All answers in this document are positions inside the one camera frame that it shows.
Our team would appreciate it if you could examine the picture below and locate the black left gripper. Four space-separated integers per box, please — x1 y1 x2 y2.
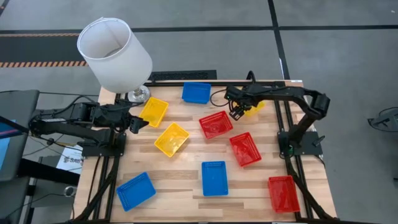
104 104 149 135

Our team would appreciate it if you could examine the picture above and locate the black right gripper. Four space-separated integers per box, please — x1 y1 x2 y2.
224 85 254 121

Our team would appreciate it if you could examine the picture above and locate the yellow plastic basket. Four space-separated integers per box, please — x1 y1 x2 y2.
154 122 190 158
243 100 267 118
139 96 170 129

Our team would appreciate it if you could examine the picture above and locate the red plastic basket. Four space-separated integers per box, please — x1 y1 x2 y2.
198 110 234 140
267 175 301 214
229 131 262 168

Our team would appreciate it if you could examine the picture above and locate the blue plastic basket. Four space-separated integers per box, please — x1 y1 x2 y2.
201 161 229 197
116 171 157 212
181 82 212 105

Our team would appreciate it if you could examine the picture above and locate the white shade silver table lamp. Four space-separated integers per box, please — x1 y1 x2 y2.
76 17 154 103

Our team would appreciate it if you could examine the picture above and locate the black perforated panel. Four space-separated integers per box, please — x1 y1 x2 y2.
148 70 218 82

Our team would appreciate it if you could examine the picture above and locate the white printed paper sheet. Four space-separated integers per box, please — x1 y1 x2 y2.
55 145 84 175

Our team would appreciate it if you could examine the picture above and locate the black desk bar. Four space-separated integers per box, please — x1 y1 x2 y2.
17 157 81 187

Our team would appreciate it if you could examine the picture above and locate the dark grey desk panel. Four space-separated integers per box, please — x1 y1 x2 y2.
0 90 40 183

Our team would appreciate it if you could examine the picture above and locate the blue screen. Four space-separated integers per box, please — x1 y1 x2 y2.
0 119 16 170

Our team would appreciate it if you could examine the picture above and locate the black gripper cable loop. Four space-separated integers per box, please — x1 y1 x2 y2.
210 88 231 108

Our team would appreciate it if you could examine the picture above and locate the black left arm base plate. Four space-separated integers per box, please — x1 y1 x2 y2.
81 133 127 157

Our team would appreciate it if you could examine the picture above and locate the black aluminium table frame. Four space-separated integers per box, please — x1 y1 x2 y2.
73 80 338 224

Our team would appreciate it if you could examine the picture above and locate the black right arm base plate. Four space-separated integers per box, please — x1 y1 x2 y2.
277 130 324 156

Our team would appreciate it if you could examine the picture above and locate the grey ring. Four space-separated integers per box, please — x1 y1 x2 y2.
63 185 78 198

